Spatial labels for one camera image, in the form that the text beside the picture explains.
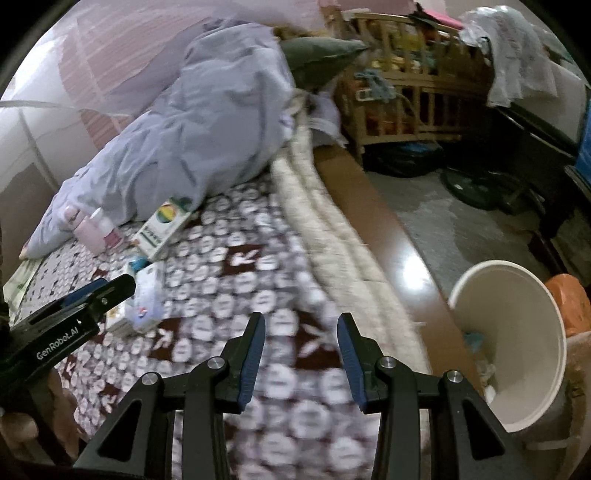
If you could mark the green white paper packet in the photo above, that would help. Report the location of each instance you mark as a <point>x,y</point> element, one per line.
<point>18,284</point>

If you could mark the small blue item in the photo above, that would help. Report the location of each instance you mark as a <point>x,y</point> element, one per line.
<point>138,265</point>

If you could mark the lavender quilt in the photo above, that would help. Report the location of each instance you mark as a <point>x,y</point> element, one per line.
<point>184,138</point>

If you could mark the dark wooden table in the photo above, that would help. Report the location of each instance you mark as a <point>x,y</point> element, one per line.
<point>554,138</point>

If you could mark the pink mosquito net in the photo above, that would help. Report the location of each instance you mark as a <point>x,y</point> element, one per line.
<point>115,50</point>

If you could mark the white cabinet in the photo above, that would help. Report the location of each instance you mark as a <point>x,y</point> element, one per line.
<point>563,101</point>

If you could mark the black bag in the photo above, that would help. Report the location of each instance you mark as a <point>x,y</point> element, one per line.
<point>406,159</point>

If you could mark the cream fluffy blanket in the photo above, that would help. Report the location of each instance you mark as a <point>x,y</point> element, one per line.
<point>568,452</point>

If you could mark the person's left hand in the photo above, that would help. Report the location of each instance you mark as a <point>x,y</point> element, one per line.
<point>18,427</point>

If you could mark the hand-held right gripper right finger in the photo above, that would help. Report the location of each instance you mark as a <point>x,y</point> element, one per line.
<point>353,360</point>

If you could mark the white plastic bucket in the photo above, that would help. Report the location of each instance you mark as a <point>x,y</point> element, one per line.
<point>512,332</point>

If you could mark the dark floor fan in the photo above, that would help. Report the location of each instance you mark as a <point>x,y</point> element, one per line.
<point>480,189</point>

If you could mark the brown white patterned blanket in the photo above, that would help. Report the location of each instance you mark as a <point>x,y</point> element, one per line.
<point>258,277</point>

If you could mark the small pink white bottle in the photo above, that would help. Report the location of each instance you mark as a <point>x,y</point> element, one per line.
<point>112,233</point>

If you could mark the green white carton box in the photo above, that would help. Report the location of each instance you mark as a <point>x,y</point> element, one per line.
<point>164,226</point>

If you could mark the blue wrapper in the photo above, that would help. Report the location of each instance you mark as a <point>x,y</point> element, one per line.
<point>474,340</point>

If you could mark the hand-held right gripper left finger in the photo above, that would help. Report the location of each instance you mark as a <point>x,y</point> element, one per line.
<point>251,364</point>

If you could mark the orange plastic stool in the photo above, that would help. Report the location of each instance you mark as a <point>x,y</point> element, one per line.
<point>572,300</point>

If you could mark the blue white tissue pack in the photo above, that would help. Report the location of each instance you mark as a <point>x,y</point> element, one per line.
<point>148,300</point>

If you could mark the cream fleece mattress pad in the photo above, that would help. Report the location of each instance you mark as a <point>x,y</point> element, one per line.
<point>323,240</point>

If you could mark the blue plastic bag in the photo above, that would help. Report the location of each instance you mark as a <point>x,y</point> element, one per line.
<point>584,161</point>

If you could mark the white tissue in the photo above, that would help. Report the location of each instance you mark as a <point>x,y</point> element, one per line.
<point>488,392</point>

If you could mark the wooden baby crib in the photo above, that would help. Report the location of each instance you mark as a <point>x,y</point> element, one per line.
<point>415,106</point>

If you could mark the wooden bed frame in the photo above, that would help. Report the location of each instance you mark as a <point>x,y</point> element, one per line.
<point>369,207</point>

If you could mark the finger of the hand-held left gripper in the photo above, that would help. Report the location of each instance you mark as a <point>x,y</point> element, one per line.
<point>115,290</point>
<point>83,292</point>

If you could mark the yellow white small box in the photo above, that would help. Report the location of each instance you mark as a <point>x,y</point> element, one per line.
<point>119,321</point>

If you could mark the green pillow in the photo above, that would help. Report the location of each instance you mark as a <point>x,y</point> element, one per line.
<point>318,57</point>

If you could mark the pale pink bottle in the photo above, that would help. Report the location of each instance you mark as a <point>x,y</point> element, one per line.
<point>90,233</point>

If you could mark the white printed cloth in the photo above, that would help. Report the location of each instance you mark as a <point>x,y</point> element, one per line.
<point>512,55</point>

